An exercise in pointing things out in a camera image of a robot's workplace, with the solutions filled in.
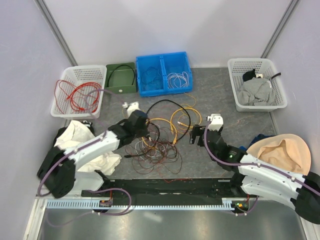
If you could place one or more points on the blue plastic divided bin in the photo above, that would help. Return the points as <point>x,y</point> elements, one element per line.
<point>163,74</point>

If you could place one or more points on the black cloth with white print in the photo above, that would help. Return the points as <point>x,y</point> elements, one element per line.
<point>89,125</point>

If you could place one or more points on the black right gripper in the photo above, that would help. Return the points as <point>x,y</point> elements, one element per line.
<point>198,131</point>

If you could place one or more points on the blue cloth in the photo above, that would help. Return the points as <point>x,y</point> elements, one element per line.
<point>258,138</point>

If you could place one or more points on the green plastic box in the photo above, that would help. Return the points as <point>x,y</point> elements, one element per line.
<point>121,78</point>

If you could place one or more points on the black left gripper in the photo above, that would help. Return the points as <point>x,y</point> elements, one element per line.
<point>144,132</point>

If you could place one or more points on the white right perforated basket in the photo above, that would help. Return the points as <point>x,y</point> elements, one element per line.
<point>264,69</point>

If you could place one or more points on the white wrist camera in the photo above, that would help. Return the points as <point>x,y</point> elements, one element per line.
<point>129,108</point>
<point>215,122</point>

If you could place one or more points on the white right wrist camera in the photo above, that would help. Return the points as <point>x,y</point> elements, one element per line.
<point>215,122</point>

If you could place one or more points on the beige bucket hat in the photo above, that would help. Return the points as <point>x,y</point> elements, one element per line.
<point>286,151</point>

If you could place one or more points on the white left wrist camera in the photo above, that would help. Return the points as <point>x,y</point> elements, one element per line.
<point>129,108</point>

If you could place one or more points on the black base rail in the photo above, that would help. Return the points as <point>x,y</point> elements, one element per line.
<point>178,192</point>

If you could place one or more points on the black item in basket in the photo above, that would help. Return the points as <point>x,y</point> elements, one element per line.
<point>249,75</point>

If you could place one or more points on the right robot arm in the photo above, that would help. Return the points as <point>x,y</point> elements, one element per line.
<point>252,176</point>

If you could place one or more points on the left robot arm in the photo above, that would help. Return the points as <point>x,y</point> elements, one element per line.
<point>59,170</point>

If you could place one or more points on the white perforated basket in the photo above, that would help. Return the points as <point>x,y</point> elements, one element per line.
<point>78,93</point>
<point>264,69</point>

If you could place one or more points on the white left perforated basket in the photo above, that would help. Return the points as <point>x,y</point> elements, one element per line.
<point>78,93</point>

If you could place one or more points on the grey cloth in basket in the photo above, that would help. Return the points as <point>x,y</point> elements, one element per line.
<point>257,92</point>

